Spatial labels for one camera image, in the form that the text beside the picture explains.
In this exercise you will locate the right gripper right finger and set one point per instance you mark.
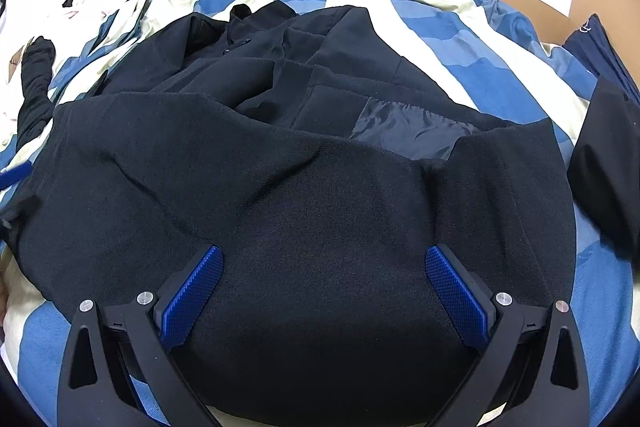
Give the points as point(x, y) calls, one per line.
point(533, 355)

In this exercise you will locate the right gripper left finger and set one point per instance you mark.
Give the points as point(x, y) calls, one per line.
point(95, 388)

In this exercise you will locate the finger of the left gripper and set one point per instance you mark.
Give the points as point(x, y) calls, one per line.
point(13, 175)

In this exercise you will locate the black coat with knot buttons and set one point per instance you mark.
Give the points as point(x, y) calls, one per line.
point(323, 165)

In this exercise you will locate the black sock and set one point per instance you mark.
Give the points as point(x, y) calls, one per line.
point(36, 76)

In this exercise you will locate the black garment at bed edge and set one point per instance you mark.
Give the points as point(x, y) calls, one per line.
point(604, 168)

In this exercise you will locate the blue white beige patchwork duvet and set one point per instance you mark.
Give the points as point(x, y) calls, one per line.
point(481, 53)

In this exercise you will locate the navy blue pillow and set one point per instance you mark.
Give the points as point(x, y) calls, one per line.
point(592, 48)

